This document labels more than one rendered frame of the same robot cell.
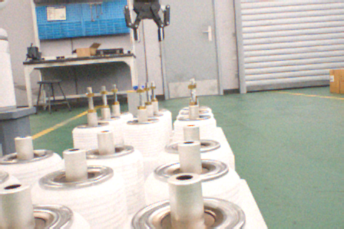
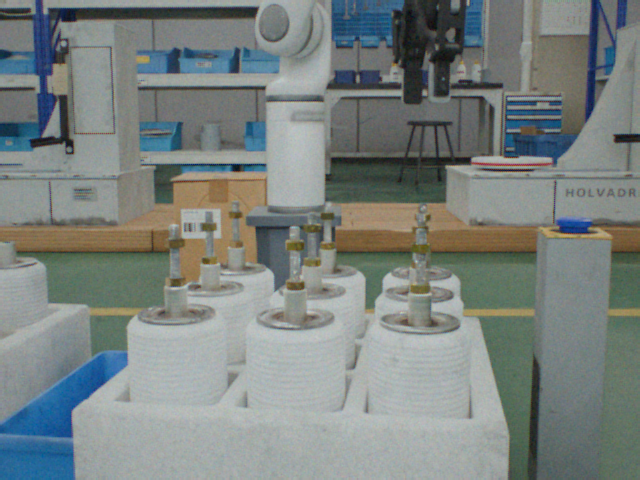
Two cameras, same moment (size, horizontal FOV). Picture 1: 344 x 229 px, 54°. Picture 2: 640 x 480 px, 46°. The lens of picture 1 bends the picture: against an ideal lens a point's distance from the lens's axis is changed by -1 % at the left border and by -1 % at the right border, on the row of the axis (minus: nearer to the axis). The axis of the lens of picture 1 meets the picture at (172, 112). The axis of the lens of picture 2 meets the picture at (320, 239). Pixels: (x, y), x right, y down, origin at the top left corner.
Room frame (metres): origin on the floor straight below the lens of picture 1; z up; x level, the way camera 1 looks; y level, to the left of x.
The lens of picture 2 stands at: (0.95, -0.75, 0.43)
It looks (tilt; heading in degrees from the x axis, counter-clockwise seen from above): 9 degrees down; 94
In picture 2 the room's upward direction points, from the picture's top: straight up
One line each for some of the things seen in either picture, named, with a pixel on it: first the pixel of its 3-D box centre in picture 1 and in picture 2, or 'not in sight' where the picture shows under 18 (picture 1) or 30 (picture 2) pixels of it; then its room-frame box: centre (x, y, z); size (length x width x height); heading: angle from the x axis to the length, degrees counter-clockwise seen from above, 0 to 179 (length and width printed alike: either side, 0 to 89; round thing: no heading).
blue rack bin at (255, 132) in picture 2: not in sight; (272, 136); (0.26, 4.77, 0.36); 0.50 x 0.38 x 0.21; 93
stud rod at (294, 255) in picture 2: not in sight; (295, 266); (0.88, -0.06, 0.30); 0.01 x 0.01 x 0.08; 11
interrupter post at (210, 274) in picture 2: (142, 116); (210, 278); (0.78, 0.07, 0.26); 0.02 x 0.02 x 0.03
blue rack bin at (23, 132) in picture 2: not in sight; (27, 136); (-1.56, 4.70, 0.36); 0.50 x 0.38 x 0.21; 91
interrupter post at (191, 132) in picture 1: (191, 137); not in sight; (0.45, -0.02, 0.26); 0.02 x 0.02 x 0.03
